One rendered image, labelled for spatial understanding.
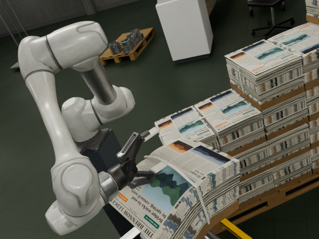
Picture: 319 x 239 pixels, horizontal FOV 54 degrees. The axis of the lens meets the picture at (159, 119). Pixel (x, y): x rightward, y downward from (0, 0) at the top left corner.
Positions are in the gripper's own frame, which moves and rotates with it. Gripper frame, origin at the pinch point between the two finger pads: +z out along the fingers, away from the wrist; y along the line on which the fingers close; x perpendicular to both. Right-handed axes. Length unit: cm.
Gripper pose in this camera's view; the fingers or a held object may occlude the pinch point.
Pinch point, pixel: (160, 146)
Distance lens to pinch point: 107.3
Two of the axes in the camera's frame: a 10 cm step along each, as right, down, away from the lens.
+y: 2.3, 8.3, 5.2
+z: 7.3, -4.9, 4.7
